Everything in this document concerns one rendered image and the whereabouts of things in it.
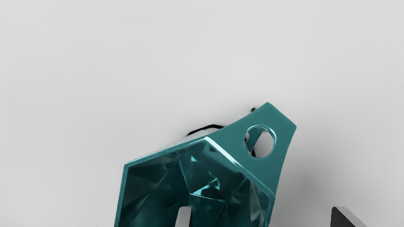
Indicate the teal faceted mug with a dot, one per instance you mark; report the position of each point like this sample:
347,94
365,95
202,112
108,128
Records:
265,170

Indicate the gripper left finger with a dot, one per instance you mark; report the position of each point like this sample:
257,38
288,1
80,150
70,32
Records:
183,219

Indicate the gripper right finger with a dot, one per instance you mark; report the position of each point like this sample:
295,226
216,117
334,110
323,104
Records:
342,219

